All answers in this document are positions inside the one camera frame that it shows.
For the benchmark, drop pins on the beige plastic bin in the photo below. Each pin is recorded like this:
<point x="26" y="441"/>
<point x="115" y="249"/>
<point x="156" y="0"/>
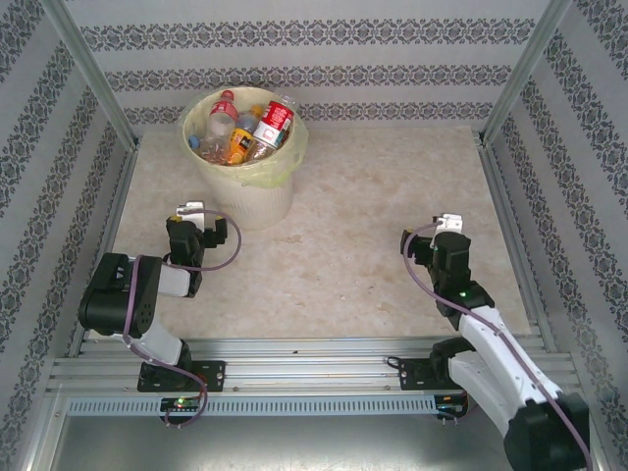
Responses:
<point x="250" y="211"/>

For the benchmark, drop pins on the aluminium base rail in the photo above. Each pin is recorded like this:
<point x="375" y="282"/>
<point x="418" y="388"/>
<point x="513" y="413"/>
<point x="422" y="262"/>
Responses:
<point x="314" y="363"/>

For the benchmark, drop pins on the light blue label bottle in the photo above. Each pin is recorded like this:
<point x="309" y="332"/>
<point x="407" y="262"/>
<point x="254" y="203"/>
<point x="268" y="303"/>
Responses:
<point x="194" y="142"/>

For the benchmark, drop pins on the grey metal base panel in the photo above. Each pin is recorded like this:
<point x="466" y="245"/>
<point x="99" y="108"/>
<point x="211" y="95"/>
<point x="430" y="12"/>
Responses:
<point x="314" y="446"/>

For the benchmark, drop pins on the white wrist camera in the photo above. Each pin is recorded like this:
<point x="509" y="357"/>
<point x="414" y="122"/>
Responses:
<point x="193" y="208"/>
<point x="449" y="223"/>

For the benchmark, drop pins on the red and yellow carton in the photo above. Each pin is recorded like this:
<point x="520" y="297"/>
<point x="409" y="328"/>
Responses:
<point x="279" y="115"/>

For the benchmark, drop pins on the orange label bottle yellow cap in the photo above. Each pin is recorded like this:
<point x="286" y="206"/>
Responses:
<point x="241" y="142"/>

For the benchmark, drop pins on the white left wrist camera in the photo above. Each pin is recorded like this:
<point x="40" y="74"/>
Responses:
<point x="193" y="208"/>

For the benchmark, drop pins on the small controller board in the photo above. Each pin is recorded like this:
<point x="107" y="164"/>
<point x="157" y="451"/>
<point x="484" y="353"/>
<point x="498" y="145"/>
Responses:
<point x="449" y="406"/>
<point x="181" y="404"/>

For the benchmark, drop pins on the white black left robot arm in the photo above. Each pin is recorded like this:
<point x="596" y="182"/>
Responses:
<point x="118" y="294"/>

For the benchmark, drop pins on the aluminium table side rail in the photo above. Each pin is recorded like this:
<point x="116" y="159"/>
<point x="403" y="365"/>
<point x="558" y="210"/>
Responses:
<point x="105" y="221"/>
<point x="515" y="245"/>

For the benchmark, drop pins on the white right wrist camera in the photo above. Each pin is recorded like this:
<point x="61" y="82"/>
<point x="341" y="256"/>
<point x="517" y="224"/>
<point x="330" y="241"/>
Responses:
<point x="449" y="223"/>

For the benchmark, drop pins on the aluminium frame post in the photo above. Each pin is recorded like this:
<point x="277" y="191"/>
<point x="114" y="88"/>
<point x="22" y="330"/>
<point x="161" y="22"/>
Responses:
<point x="525" y="68"/>
<point x="94" y="68"/>

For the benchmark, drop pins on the red label cola bottle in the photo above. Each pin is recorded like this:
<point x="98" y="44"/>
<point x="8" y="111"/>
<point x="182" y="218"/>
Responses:
<point x="222" y="110"/>

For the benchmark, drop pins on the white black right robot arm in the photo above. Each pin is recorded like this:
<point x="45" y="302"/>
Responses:
<point x="495" y="353"/>

